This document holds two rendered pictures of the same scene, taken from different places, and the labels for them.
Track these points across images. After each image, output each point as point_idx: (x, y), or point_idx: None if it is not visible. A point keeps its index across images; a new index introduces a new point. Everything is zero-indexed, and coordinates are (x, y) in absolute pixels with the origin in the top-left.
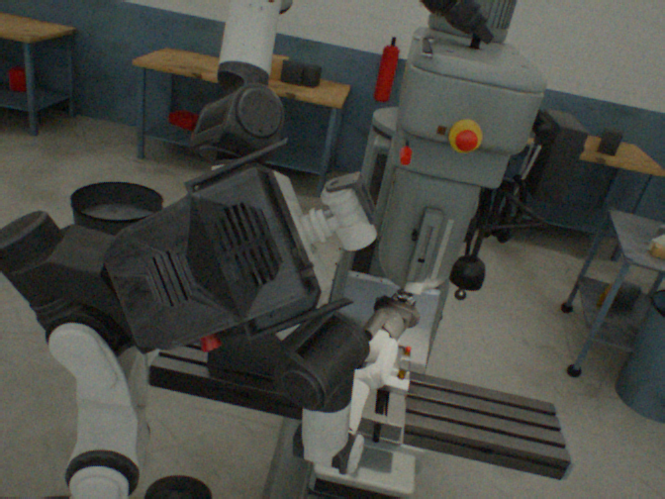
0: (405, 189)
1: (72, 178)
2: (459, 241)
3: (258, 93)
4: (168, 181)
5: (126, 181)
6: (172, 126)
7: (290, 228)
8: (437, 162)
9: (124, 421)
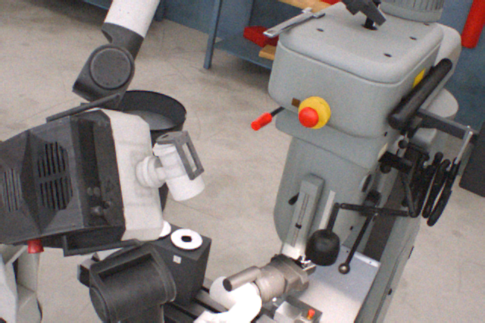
0: (292, 152)
1: (136, 79)
2: (343, 214)
3: (112, 52)
4: (224, 95)
5: (183, 89)
6: (245, 40)
7: (101, 169)
8: (314, 132)
9: (6, 295)
